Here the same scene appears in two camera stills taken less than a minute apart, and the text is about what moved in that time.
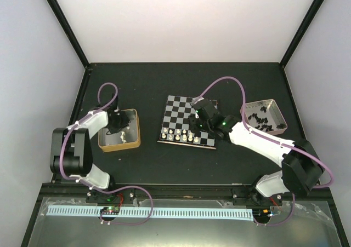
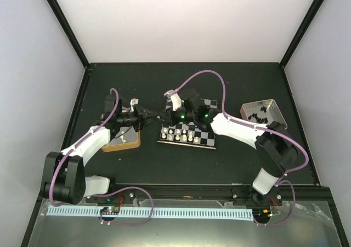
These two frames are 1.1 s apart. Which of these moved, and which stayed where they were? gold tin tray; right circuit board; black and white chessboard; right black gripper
Moved: right black gripper
Stayed: gold tin tray; black and white chessboard; right circuit board
